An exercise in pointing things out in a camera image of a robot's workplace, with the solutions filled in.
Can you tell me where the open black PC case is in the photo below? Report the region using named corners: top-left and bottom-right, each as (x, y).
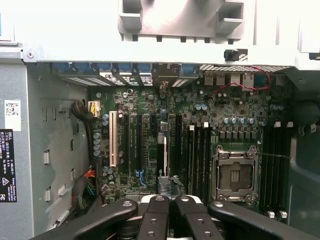
top-left (0, 39), bottom-right (320, 240)

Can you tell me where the grey power supply unit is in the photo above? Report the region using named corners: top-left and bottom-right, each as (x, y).
top-left (0, 44), bottom-right (35, 240)

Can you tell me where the thin red wire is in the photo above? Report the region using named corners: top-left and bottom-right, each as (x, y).
top-left (208, 65), bottom-right (273, 99)

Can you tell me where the grey plastic parts rack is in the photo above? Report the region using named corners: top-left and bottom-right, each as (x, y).
top-left (117, 0), bottom-right (246, 43)

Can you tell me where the multicoloured wire bundle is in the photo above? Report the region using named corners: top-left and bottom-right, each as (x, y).
top-left (71, 167), bottom-right (103, 217)

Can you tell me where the black RAM slot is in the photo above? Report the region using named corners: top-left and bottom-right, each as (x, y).
top-left (205, 121), bottom-right (213, 201)
top-left (270, 121), bottom-right (278, 219)
top-left (277, 122), bottom-right (285, 219)
top-left (263, 122), bottom-right (271, 218)
top-left (199, 123), bottom-right (206, 201)
top-left (193, 123), bottom-right (201, 201)

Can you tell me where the white power connector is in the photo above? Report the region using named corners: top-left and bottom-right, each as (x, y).
top-left (87, 100), bottom-right (101, 118)

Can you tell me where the short black expansion slot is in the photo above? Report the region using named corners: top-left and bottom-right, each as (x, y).
top-left (149, 113), bottom-right (158, 133)

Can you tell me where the thin metal locking lever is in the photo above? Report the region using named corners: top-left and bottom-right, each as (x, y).
top-left (249, 146), bottom-right (295, 162)

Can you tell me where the blue card retainer clip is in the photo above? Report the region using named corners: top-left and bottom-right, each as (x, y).
top-left (181, 63), bottom-right (195, 78)
top-left (74, 62), bottom-right (92, 75)
top-left (117, 62), bottom-right (133, 75)
top-left (136, 62), bottom-right (152, 75)
top-left (96, 62), bottom-right (112, 75)
top-left (52, 62), bottom-right (72, 76)

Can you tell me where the white expansion slot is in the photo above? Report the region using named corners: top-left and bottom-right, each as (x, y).
top-left (108, 110), bottom-right (119, 168)

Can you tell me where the green motherboard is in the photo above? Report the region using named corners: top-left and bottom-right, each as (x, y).
top-left (88, 82), bottom-right (293, 223)

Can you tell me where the black sleeved power wire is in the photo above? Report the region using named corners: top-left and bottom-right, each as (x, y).
top-left (70, 99), bottom-right (102, 163)

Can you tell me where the long black expansion slot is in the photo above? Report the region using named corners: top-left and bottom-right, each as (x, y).
top-left (123, 113), bottom-right (131, 173)
top-left (136, 113), bottom-right (145, 173)
top-left (174, 114), bottom-right (183, 173)

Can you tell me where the black case thumbscrew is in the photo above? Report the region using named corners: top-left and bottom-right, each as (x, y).
top-left (223, 48), bottom-right (249, 62)

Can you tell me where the metal CPU socket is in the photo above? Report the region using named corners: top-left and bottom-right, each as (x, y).
top-left (214, 144), bottom-right (260, 203)

